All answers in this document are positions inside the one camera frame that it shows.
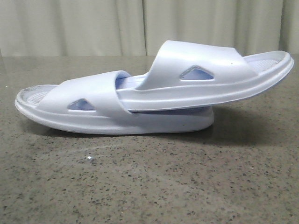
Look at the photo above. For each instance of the light blue right-side slipper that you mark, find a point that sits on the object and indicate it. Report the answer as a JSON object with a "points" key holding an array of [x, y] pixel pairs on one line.
{"points": [[190, 75]]}

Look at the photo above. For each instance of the light blue left-side slipper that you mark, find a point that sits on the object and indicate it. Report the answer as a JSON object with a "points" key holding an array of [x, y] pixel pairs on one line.
{"points": [[92, 105]]}

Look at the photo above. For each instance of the pale green curtain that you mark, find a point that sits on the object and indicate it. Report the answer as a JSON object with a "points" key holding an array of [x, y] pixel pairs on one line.
{"points": [[140, 27]]}

